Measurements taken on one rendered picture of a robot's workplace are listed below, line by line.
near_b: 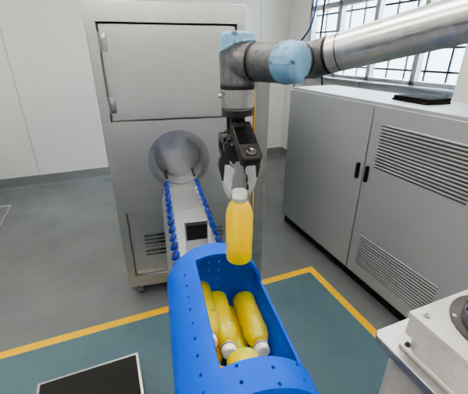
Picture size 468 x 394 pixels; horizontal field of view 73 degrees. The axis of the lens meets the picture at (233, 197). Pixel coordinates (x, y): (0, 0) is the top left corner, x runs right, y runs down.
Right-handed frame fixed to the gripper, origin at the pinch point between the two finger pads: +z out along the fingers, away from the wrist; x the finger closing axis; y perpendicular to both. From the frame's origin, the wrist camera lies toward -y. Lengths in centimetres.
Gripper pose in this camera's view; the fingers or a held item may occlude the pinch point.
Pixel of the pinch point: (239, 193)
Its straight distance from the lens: 77.4
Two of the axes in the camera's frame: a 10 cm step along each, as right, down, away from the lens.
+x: -9.7, 1.1, -2.1
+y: -2.4, -4.1, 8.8
